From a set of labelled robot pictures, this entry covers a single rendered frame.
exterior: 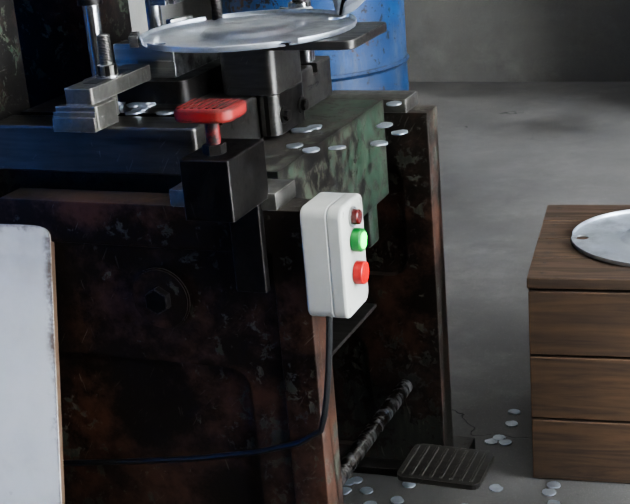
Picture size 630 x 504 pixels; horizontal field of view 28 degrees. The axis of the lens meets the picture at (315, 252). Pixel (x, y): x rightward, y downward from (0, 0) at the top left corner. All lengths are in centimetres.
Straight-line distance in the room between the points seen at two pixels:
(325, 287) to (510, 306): 138
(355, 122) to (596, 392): 60
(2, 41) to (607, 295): 96
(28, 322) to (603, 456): 94
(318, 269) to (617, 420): 75
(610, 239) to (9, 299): 99
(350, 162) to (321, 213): 33
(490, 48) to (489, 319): 247
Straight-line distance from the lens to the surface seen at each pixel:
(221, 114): 134
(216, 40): 165
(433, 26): 511
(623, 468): 208
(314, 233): 142
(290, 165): 155
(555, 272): 198
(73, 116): 157
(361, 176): 178
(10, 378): 168
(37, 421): 168
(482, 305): 280
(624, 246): 208
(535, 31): 501
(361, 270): 145
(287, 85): 169
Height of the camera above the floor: 104
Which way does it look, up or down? 19 degrees down
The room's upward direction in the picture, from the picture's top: 5 degrees counter-clockwise
